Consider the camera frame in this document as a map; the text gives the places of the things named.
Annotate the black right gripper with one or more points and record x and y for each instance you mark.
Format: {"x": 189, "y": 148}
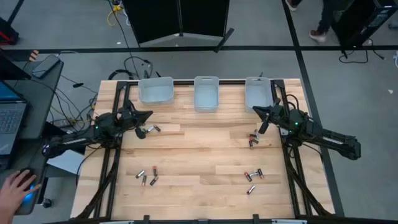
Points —
{"x": 276, "y": 115}

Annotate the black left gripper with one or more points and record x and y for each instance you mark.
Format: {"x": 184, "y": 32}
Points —
{"x": 126, "y": 118}

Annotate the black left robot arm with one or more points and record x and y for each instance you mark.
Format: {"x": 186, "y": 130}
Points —
{"x": 74, "y": 140}

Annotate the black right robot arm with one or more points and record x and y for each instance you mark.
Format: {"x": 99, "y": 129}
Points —
{"x": 326, "y": 138}

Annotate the light grey plastic bin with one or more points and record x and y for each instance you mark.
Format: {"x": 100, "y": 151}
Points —
{"x": 206, "y": 96}
{"x": 258, "y": 91}
{"x": 155, "y": 93}

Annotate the white paper sheet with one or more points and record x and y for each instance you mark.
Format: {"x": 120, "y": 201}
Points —
{"x": 66, "y": 161}

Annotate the white bar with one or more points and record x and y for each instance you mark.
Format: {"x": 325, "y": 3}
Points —
{"x": 289, "y": 221}
{"x": 118, "y": 222}

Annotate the black side desk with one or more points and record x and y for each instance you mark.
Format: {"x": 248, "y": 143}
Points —
{"x": 40, "y": 99}

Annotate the black folding screen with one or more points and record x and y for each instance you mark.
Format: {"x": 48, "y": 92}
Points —
{"x": 155, "y": 18}

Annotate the black smartphone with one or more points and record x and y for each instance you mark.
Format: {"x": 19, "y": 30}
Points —
{"x": 46, "y": 66}

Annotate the black computer mouse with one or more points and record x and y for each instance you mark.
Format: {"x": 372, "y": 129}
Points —
{"x": 28, "y": 170}

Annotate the person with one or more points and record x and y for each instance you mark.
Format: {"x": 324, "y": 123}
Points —
{"x": 328, "y": 15}

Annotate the black caster wheel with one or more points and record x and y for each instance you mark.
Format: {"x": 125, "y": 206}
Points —
{"x": 46, "y": 203}

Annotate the orange striped small object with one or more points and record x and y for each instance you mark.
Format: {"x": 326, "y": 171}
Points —
{"x": 33, "y": 55}

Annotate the grey laptop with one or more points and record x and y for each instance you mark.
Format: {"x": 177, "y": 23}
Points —
{"x": 9, "y": 121}

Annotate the black equipment cabinet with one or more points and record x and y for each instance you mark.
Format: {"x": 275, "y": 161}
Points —
{"x": 357, "y": 18}

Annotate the person's hand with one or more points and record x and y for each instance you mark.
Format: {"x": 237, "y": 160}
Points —
{"x": 12, "y": 193}

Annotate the red and black object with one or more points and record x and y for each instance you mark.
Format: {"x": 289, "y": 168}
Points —
{"x": 6, "y": 34}

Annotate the black aluminium table frame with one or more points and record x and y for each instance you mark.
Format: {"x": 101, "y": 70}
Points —
{"x": 186, "y": 82}

